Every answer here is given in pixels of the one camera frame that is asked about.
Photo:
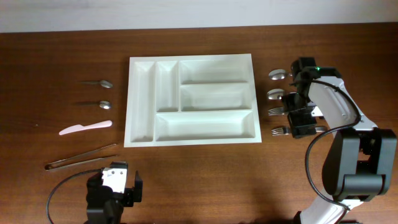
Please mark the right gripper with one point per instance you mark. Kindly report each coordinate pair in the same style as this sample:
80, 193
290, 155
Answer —
301, 122

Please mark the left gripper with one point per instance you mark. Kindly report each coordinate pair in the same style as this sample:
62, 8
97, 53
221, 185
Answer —
128, 200

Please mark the large metal spoon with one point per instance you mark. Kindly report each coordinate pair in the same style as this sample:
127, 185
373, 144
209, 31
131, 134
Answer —
277, 93
279, 74

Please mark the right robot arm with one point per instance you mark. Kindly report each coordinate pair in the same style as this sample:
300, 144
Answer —
359, 164

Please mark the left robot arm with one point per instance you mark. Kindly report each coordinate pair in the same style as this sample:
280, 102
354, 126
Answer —
107, 194

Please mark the metal kitchen tongs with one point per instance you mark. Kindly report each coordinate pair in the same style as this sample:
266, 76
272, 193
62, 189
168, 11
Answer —
78, 159

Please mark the pink plastic knife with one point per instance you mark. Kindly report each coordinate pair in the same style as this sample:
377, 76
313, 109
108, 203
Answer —
79, 127

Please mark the small metal teaspoon lower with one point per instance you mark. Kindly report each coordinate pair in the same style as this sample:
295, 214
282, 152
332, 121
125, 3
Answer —
106, 105

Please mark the small metal teaspoon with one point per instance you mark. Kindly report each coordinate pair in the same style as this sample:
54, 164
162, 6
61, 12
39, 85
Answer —
103, 83
106, 105

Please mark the white plastic cutlery tray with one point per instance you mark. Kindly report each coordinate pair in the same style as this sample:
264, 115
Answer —
191, 100

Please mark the small metal teaspoon upper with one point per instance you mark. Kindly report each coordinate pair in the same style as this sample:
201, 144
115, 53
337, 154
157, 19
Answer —
103, 83

